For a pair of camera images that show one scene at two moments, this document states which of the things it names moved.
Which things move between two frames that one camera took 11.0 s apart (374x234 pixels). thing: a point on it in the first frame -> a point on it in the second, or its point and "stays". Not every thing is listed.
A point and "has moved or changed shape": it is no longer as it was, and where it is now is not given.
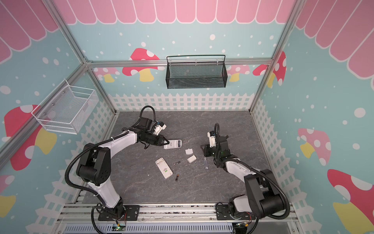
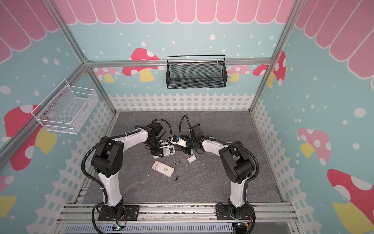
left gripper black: (159, 141) -> (157, 152)
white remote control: (172, 144) -> (168, 150)
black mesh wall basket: (196, 71) stays
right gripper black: (210, 150) -> (190, 149)
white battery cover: (192, 158) stays
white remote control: (165, 169) has moved or changed shape
